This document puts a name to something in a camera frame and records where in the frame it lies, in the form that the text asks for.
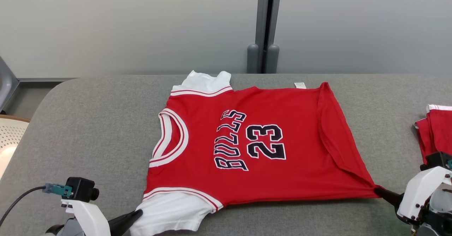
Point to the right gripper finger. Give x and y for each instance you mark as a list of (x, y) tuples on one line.
[(390, 196)]

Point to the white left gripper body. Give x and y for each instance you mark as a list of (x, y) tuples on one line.
[(90, 222)]

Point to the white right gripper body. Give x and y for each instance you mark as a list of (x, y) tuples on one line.
[(415, 193)]

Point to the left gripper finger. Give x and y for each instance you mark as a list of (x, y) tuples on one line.
[(122, 225)]

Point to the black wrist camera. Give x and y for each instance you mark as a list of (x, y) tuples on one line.
[(436, 160), (81, 190)]

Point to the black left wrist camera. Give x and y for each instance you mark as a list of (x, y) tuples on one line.
[(81, 190)]

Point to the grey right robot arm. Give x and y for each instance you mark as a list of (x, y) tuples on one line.
[(439, 207)]

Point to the red Bulls 23 jersey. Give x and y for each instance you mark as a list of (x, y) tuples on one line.
[(303, 140)]

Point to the white perforated laundry basket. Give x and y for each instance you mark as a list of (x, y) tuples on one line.
[(12, 137)]

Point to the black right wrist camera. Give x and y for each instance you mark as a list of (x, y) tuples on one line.
[(436, 160)]

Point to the grey slanted panel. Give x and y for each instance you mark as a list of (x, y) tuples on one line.
[(6, 84)]

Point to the red shorts with white stripes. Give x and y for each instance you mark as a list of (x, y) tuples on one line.
[(438, 133)]

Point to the grey wall partition post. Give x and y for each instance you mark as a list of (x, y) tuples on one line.
[(259, 24)]

